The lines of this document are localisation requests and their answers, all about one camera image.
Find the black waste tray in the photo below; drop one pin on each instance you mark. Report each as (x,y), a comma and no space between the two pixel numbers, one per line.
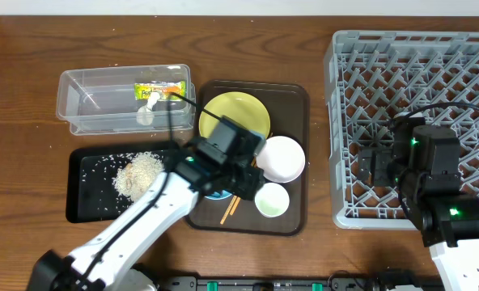
(90,194)

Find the wooden chopstick left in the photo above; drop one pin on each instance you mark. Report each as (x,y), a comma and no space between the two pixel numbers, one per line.
(228,209)

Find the green snack wrapper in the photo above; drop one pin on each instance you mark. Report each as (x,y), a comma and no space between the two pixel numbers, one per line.
(144,90)

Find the grey dishwasher rack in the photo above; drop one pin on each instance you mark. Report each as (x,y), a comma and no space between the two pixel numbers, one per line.
(371,76)

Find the black rail with green clips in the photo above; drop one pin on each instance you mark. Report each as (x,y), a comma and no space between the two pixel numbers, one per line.
(392,279)

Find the blue bowl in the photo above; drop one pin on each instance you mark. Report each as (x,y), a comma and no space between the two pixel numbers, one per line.
(219,195)

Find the yellow plate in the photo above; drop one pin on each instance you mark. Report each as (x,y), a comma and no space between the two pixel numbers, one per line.
(243,108)

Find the wooden chopstick right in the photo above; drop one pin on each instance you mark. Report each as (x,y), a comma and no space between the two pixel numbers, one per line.
(234,204)

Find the small white green cup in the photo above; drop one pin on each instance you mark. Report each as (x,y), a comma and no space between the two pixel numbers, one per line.
(272,200)

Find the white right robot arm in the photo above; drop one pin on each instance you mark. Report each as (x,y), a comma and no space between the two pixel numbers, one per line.
(448,220)

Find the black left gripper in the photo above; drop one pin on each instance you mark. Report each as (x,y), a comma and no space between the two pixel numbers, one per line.
(255,180)

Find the clear plastic waste bin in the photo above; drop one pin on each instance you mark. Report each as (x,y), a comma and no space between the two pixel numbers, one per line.
(101,101)

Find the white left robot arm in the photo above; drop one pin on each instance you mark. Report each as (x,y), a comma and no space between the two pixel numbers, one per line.
(102,263)

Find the wooden chopstick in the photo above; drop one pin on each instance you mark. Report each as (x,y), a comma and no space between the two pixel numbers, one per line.
(234,204)
(228,209)

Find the brown serving tray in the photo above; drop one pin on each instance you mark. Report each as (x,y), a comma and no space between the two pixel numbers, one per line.
(288,107)

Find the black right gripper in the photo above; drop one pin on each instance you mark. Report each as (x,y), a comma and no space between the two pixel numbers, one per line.
(372,166)

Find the white tissue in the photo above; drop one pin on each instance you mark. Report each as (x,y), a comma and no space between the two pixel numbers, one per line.
(145,113)

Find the pile of rice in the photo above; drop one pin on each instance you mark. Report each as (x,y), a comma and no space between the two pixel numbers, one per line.
(135,178)

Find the pink white bowl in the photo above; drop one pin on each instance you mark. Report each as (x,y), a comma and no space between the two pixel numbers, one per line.
(282,159)

